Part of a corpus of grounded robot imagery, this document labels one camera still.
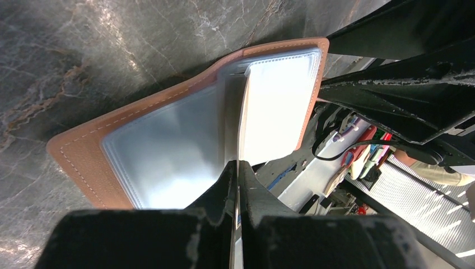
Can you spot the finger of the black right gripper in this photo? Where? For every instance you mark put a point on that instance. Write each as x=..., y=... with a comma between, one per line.
x=404, y=29
x=416, y=99

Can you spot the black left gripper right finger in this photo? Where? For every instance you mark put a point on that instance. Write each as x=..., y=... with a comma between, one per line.
x=275, y=236

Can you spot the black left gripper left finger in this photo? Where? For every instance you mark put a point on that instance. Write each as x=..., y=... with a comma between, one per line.
x=198, y=236

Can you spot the tan leather card holder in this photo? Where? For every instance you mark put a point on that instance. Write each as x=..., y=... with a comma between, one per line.
x=167, y=149

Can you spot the orange credit card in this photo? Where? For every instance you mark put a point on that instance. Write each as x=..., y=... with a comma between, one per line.
x=238, y=90

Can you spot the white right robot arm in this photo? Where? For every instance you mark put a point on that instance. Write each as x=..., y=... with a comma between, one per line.
x=455, y=147

